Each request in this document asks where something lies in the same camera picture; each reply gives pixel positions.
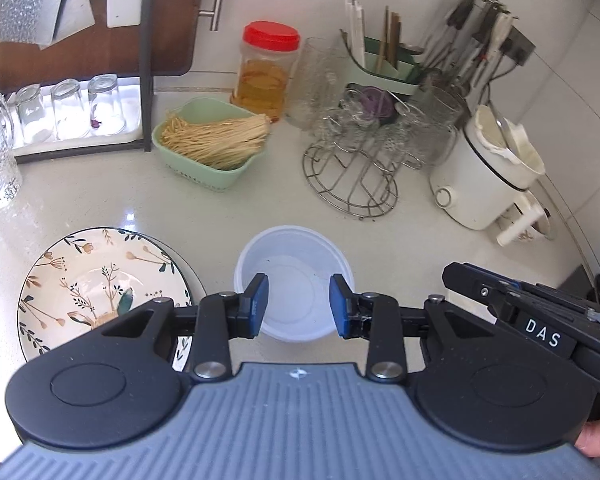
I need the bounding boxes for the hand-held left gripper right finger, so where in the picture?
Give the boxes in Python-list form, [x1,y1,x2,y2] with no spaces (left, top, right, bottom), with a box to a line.
[328,273,497,381]

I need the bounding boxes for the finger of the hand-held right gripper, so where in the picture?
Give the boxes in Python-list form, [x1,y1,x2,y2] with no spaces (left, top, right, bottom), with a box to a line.
[441,261,522,312]

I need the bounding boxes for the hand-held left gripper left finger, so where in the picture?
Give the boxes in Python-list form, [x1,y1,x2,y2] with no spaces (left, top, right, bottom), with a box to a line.
[97,273,271,381]

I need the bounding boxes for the white plastic bowl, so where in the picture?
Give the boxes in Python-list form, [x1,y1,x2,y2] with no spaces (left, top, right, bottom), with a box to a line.
[233,225,354,345]

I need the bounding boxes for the floral plate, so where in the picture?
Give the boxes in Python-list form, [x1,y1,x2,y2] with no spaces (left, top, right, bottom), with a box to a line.
[17,227,193,366]
[140,234,209,307]

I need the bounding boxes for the floral ceramic mug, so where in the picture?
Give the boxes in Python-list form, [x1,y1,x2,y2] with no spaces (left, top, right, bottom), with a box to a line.
[496,192,554,247]

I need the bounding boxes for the white electric cooker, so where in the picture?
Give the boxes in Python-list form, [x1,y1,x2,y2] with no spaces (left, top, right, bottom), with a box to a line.
[429,105,547,231]

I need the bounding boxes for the round metal cup rack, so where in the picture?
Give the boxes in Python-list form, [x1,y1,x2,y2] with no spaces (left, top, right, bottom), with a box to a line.
[302,87,424,217]

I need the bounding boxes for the green plastic basket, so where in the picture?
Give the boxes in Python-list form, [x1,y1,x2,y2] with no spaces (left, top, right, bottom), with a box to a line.
[151,97,273,194]

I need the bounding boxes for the textured glass pitcher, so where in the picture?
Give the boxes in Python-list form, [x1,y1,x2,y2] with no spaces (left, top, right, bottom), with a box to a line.
[417,85,470,174]

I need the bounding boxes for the dried noodles bundle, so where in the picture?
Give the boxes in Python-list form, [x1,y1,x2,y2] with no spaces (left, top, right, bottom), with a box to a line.
[161,112,272,171]

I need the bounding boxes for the set of clear glass cups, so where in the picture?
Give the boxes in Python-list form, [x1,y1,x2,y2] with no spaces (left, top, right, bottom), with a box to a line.
[320,85,431,171]

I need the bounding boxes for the purple scrubber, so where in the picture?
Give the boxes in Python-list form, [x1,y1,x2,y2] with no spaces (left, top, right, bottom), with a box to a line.
[357,87,399,124]

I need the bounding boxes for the green and white utensil holder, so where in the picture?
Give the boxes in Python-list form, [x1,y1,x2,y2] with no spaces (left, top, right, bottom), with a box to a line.
[342,45,426,97]

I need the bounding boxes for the tall clear glass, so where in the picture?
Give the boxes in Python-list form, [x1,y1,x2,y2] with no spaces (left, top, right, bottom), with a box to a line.
[286,37,346,131]

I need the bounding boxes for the red-lidded plastic jar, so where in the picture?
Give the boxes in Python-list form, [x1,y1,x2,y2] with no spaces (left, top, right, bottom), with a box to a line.
[230,21,301,124]

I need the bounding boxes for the white drip tray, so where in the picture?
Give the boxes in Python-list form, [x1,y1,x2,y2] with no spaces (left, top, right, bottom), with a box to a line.
[10,76,149,157]

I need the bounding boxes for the hanging kitchen utensils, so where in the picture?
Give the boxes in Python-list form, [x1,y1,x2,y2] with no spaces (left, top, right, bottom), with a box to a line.
[420,0,537,92]

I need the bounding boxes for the clear drinking glass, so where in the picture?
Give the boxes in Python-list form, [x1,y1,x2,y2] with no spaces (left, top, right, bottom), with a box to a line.
[87,74,126,135]
[15,84,54,144]
[50,79,89,139]

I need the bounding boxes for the brown chopsticks bundle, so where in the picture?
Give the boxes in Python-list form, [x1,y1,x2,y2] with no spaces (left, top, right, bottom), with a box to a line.
[375,5,402,74]

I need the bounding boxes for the black metal dish rack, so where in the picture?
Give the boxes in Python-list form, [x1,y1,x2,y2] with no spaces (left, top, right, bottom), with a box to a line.
[0,0,162,165]

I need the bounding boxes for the white utensils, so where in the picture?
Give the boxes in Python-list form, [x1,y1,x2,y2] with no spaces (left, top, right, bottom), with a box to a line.
[343,0,367,69]

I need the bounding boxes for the brown wooden cutting board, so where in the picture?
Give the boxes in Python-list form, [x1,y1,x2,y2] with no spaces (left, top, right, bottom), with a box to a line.
[0,0,231,94]

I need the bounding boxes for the textured glass plate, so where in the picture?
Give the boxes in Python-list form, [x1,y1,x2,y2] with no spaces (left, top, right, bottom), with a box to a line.
[0,0,74,47]

